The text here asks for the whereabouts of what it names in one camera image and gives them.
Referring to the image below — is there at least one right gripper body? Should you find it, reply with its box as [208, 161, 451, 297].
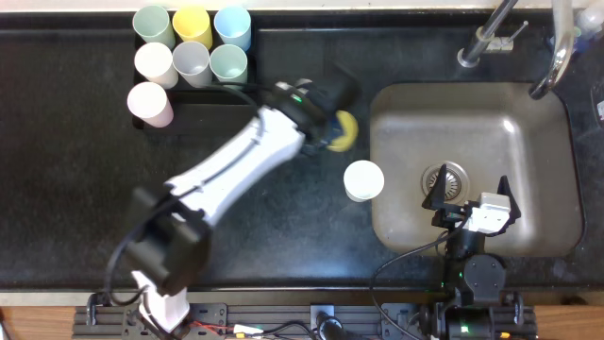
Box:
[430, 202, 473, 231]

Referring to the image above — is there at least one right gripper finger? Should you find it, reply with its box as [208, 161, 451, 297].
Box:
[497, 175, 523, 235]
[421, 163, 448, 212]

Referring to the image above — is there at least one white cup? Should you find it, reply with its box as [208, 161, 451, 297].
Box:
[133, 42, 179, 91]
[343, 160, 386, 203]

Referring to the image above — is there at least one yellow cup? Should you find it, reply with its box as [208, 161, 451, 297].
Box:
[325, 109, 360, 153]
[172, 4, 214, 51]

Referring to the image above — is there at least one pink cup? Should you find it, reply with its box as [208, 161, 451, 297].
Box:
[126, 81, 175, 128]

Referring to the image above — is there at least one steel sink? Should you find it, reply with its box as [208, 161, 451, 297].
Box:
[369, 82, 586, 259]

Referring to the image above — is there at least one steel tap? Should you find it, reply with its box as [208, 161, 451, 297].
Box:
[456, 0, 577, 101]

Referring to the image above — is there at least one blue soap bottle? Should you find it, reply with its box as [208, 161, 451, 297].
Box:
[573, 2, 604, 53]

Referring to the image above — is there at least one black tray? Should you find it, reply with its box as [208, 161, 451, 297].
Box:
[131, 27, 260, 131]

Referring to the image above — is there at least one green cup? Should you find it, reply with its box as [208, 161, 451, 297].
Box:
[132, 5, 176, 50]
[209, 43, 249, 86]

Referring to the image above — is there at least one blue cup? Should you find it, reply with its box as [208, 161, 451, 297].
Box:
[213, 5, 253, 52]

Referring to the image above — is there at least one grey cup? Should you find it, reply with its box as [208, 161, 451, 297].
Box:
[172, 41, 214, 89]

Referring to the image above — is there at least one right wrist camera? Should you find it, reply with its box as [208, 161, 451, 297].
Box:
[464, 192, 512, 233]

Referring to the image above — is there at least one black cable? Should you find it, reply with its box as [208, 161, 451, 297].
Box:
[369, 214, 473, 340]
[103, 82, 261, 308]

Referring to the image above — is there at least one mounting rail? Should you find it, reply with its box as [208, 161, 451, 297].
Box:
[73, 292, 539, 340]

